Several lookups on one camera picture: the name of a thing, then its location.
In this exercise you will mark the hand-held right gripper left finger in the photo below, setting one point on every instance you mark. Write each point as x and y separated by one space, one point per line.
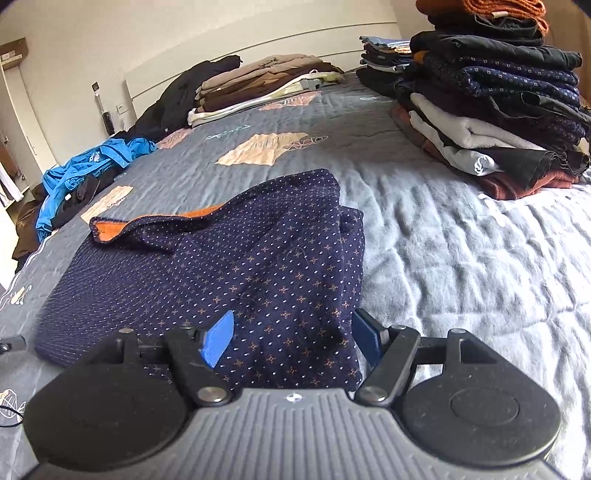
217 339

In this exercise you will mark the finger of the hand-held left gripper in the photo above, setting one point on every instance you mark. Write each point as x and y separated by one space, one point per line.
14 344

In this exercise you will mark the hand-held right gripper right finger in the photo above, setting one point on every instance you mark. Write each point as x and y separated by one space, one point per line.
369 334

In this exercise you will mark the navy dotted top orange lining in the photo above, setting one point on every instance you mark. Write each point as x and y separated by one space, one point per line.
207 267

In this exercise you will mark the tall stack of folded clothes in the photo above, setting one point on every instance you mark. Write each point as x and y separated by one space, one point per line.
485 101

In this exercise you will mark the stack of folded brown clothes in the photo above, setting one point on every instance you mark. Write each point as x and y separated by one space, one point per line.
258 78

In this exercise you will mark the low stack of folded clothes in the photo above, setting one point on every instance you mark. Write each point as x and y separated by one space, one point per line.
383 64

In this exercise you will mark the brown jacket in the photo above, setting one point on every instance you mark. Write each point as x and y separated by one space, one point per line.
27 226

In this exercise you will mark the black crumpled garment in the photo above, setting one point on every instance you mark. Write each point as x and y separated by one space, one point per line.
83 194

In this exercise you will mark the blue jacket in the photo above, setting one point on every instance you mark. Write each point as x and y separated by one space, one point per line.
69 170

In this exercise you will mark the white wardrobe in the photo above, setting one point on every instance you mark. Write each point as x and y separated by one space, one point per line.
37 138

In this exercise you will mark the black hairbrush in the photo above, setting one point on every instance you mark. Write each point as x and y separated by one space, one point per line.
108 122

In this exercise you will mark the black coat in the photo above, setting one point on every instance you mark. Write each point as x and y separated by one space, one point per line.
175 97

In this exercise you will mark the small cardboard box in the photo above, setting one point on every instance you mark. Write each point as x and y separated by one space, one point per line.
14 53

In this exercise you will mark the white headboard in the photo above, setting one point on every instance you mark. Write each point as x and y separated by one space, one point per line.
277 41

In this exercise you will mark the white wall socket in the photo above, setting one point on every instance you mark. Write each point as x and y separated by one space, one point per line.
123 110

